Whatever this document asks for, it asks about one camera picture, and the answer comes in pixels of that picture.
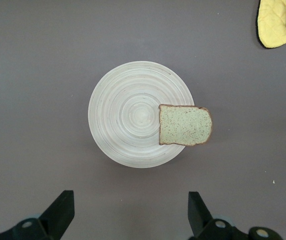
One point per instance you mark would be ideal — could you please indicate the yellow quilted oven mitt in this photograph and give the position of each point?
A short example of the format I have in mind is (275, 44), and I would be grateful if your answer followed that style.
(272, 25)

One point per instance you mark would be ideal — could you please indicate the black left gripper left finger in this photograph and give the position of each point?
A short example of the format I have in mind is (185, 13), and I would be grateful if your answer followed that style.
(55, 215)

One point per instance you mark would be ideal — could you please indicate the round light wooden plate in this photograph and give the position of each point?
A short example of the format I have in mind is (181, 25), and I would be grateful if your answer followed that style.
(132, 100)

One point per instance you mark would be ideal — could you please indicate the brown-crusted bread slice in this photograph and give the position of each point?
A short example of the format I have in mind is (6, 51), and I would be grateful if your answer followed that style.
(185, 125)

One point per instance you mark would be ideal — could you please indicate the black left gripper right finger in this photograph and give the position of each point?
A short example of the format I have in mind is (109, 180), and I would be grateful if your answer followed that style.
(202, 220)

